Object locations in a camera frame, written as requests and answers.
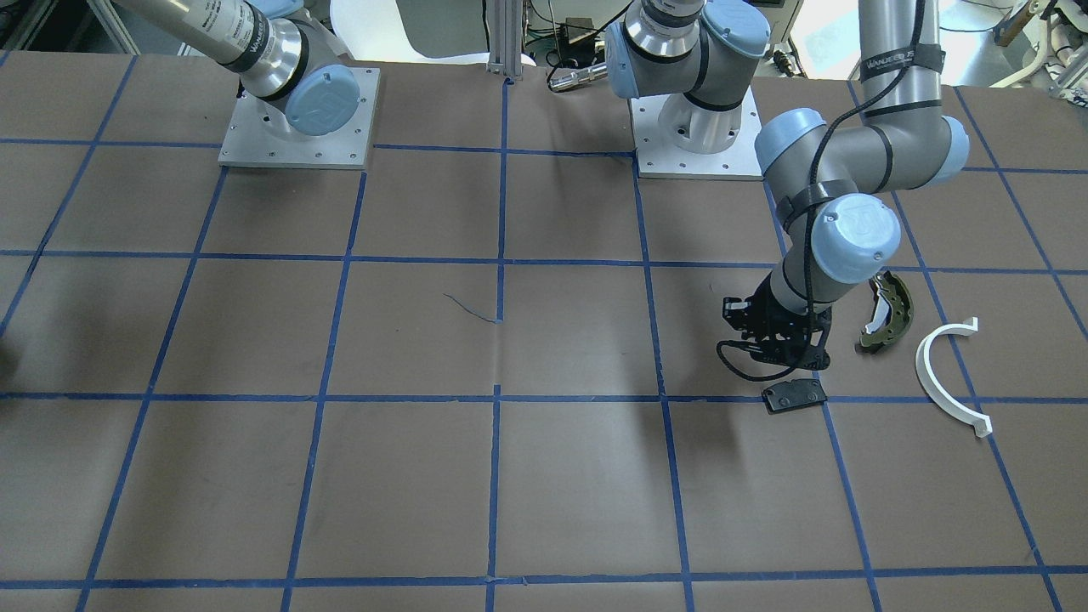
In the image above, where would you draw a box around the green brake shoe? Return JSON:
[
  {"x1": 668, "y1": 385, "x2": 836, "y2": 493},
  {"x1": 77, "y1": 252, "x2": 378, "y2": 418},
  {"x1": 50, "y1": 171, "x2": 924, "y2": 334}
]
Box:
[{"x1": 856, "y1": 270, "x2": 914, "y2": 354}]

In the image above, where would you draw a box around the black brake pad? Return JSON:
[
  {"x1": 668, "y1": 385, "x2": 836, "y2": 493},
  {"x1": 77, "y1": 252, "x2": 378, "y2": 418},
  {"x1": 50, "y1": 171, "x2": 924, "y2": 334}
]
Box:
[{"x1": 761, "y1": 378, "x2": 828, "y2": 415}]

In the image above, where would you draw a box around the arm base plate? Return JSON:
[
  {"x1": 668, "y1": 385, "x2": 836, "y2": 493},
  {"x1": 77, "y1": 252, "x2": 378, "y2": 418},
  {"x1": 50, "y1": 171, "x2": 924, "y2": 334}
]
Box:
[
  {"x1": 218, "y1": 68, "x2": 381, "y2": 170},
  {"x1": 629, "y1": 88, "x2": 762, "y2": 181}
]

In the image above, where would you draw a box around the white curved plastic bracket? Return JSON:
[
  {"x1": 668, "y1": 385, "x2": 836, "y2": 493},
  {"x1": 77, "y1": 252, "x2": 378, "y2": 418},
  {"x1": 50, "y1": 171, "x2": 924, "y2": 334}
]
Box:
[{"x1": 915, "y1": 317, "x2": 994, "y2": 439}]

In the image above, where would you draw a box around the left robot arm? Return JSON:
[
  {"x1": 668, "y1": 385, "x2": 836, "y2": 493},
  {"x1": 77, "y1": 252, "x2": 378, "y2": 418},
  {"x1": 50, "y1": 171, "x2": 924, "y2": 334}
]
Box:
[{"x1": 603, "y1": 1, "x2": 969, "y2": 375}]

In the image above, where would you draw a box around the aluminium frame post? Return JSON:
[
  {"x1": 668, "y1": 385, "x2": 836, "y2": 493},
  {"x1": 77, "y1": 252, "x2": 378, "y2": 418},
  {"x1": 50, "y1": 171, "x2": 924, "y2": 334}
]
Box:
[{"x1": 483, "y1": 0, "x2": 527, "y2": 82}]

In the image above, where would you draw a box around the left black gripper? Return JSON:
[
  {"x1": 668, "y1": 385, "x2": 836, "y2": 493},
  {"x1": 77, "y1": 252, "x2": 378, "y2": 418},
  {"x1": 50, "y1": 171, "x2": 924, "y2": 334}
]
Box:
[{"x1": 722, "y1": 290, "x2": 832, "y2": 371}]

